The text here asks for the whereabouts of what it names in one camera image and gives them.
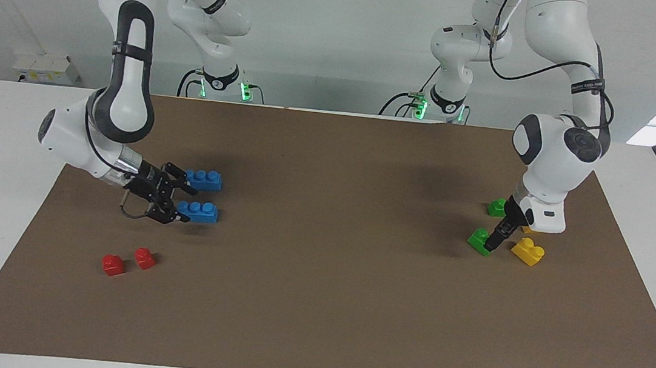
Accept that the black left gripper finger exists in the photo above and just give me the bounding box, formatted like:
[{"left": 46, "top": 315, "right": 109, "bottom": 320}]
[{"left": 483, "top": 221, "right": 511, "bottom": 253}]

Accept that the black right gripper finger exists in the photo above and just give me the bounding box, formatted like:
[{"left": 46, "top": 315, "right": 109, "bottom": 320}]
[
  {"left": 159, "top": 161, "right": 201, "bottom": 196},
  {"left": 147, "top": 193, "right": 193, "bottom": 228}
]

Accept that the green two-stud block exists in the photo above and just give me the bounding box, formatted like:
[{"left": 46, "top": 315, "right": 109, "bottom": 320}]
[
  {"left": 486, "top": 196, "right": 510, "bottom": 219},
  {"left": 466, "top": 226, "right": 495, "bottom": 258}
]

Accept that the blue three-stud block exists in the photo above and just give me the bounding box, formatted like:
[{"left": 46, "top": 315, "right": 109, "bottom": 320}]
[
  {"left": 184, "top": 167, "right": 224, "bottom": 193},
  {"left": 175, "top": 199, "right": 221, "bottom": 226}
]

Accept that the red one-stud block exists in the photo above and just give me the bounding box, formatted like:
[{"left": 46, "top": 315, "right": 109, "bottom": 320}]
[
  {"left": 133, "top": 247, "right": 158, "bottom": 271},
  {"left": 100, "top": 253, "right": 127, "bottom": 278}
]

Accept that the brown table mat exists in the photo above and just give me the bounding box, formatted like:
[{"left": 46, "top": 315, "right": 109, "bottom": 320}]
[{"left": 0, "top": 76, "right": 656, "bottom": 368}]

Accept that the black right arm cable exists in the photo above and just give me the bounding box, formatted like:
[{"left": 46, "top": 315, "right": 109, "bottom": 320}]
[{"left": 75, "top": 95, "right": 161, "bottom": 221}]

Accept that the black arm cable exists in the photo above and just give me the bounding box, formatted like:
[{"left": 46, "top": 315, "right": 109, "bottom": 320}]
[
  {"left": 481, "top": 0, "right": 627, "bottom": 134},
  {"left": 75, "top": 95, "right": 161, "bottom": 221}
]

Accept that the black right base cable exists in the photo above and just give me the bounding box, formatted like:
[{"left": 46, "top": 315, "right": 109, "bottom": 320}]
[{"left": 177, "top": 67, "right": 204, "bottom": 99}]

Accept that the black base cable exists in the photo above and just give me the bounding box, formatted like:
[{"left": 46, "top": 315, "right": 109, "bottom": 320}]
[
  {"left": 378, "top": 61, "right": 442, "bottom": 122},
  {"left": 177, "top": 67, "right": 204, "bottom": 99}
]

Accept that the white wall socket box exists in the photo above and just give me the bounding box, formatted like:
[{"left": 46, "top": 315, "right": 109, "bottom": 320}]
[{"left": 12, "top": 50, "right": 81, "bottom": 88}]

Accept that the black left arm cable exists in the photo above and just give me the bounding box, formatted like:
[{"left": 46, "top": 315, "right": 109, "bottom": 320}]
[{"left": 481, "top": 0, "right": 627, "bottom": 134}]

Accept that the black left base cable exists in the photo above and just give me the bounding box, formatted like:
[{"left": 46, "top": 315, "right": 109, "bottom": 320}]
[{"left": 378, "top": 61, "right": 442, "bottom": 122}]

